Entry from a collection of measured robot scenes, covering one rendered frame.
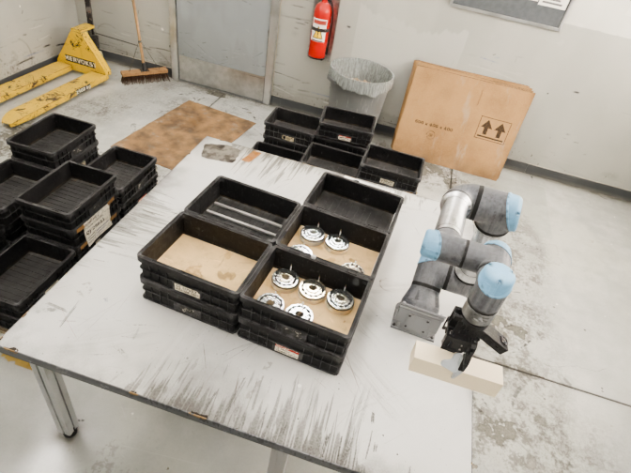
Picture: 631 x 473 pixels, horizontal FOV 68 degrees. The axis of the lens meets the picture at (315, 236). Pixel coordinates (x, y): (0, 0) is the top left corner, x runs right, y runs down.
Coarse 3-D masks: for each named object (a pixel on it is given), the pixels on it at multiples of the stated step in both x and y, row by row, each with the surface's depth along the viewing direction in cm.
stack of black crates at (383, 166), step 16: (368, 144) 320; (368, 160) 324; (384, 160) 325; (400, 160) 322; (416, 160) 319; (368, 176) 305; (384, 176) 301; (400, 176) 297; (416, 176) 317; (416, 192) 303
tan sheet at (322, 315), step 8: (272, 272) 180; (264, 288) 173; (272, 288) 174; (328, 288) 178; (256, 296) 170; (280, 296) 171; (288, 296) 172; (296, 296) 173; (288, 304) 169; (304, 304) 170; (320, 304) 171; (320, 312) 169; (328, 312) 169; (352, 312) 171; (320, 320) 166; (328, 320) 166; (336, 320) 167; (344, 320) 167; (352, 320) 168; (336, 328) 164; (344, 328) 164
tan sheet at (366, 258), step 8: (296, 232) 200; (296, 240) 196; (312, 248) 194; (320, 248) 195; (352, 248) 198; (360, 248) 199; (320, 256) 191; (328, 256) 192; (336, 256) 193; (344, 256) 193; (352, 256) 194; (360, 256) 195; (368, 256) 196; (376, 256) 196; (360, 264) 191; (368, 264) 192; (368, 272) 188
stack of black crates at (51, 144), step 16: (32, 128) 274; (48, 128) 286; (64, 128) 292; (80, 128) 289; (16, 144) 258; (32, 144) 277; (48, 144) 280; (64, 144) 283; (80, 144) 277; (96, 144) 290; (32, 160) 264; (48, 160) 260; (64, 160) 267; (80, 160) 282
